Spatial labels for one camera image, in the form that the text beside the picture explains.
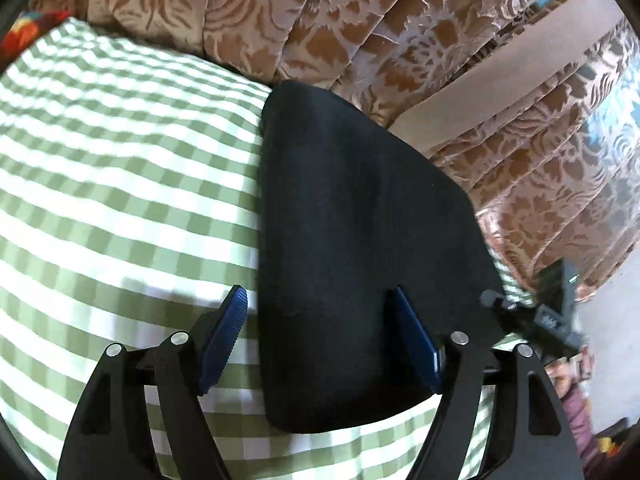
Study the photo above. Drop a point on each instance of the black pants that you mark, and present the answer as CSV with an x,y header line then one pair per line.
x,y
360,240

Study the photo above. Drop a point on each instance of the person's right forearm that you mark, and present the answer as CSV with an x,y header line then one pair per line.
x,y
580,425

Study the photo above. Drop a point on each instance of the green checkered bed sheet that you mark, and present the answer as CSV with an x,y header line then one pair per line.
x,y
115,185

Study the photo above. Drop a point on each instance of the beige curtain tieback band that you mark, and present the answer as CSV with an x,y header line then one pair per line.
x,y
505,72

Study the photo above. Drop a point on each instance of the person's right hand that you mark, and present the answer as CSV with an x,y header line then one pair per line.
x,y
562,375

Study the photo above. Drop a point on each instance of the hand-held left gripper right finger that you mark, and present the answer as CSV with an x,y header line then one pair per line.
x,y
415,337

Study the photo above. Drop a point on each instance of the orange patterned cloth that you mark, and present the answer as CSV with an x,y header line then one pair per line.
x,y
27,35

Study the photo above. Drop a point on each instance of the brown floral curtain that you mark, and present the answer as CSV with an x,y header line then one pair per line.
x,y
350,20

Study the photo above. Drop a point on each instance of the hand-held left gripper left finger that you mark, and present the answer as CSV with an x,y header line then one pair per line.
x,y
224,337

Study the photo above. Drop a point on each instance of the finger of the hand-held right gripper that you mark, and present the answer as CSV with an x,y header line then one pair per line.
x,y
502,306

